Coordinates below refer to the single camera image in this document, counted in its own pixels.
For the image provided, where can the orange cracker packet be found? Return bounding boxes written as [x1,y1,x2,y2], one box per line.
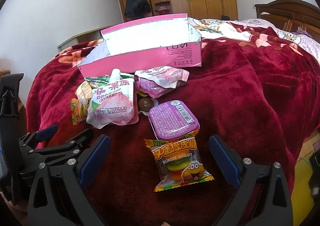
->
[71,80,93,125]

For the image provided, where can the green snack packet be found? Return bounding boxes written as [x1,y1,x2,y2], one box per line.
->
[84,73,134,89]

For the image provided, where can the pink peach jelly pouch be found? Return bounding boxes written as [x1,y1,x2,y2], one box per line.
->
[86,68,139,129]

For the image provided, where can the burger gummy packet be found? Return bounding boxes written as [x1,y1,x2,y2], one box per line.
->
[145,137,214,192]

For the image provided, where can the purple jelly cup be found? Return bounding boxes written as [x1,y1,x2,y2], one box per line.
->
[149,100,200,141]

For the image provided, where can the red floral blanket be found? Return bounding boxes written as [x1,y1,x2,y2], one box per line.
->
[26,22,320,226]

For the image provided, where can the low white shelf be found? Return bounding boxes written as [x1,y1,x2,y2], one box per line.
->
[57,26,111,52]

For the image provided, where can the pink cardboard box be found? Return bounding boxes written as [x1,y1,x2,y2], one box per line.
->
[78,13,202,78]

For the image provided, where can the black hanging jacket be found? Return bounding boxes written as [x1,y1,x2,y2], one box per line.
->
[124,0,151,19]

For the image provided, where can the wooden headboard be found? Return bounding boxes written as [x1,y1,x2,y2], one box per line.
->
[254,0,320,42]

